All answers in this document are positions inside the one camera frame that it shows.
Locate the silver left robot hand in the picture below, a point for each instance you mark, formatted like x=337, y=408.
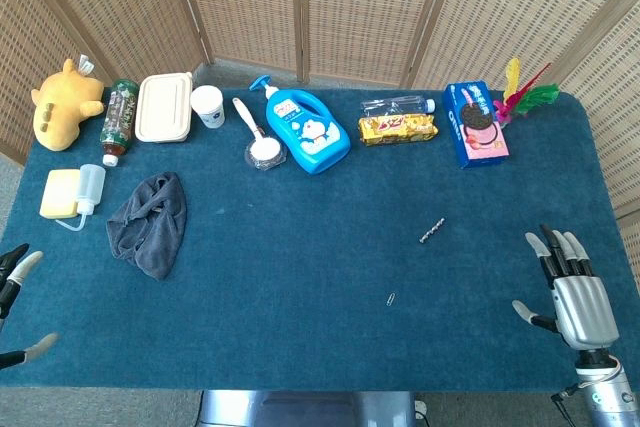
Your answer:
x=11, y=274

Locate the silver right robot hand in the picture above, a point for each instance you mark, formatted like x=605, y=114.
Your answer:
x=585, y=307

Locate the silver-blue robot base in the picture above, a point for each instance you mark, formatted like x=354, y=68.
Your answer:
x=305, y=409

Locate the yellow sponge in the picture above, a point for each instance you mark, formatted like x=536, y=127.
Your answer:
x=59, y=193

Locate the dark grey towel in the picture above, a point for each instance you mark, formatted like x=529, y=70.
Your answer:
x=150, y=227

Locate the yellow plush toy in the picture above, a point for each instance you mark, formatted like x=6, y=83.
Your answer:
x=60, y=107

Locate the green-label tea bottle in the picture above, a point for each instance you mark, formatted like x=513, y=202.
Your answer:
x=120, y=117

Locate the white plug on base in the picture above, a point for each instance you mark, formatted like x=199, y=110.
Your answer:
x=421, y=409

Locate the metal paper clip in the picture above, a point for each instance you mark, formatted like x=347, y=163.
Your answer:
x=390, y=298

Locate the blue Oreo cookie box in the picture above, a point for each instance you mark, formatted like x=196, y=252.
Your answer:
x=477, y=127

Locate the colourful feather shuttlecock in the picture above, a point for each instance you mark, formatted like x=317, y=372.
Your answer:
x=520, y=97

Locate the beige lidded lunch box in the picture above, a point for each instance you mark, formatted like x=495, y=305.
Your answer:
x=164, y=108

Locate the yellow biscuit pack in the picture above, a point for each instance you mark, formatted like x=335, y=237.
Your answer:
x=397, y=129

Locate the white paper cup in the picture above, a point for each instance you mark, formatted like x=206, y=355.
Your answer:
x=208, y=107

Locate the clear plastic water bottle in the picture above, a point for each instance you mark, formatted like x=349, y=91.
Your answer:
x=395, y=106

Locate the blue carpet table mat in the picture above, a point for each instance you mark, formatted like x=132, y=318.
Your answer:
x=300, y=257

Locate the blue detergent pump bottle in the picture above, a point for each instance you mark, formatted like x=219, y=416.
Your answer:
x=305, y=129

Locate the woven bamboo folding screen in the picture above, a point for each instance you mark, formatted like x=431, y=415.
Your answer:
x=365, y=2

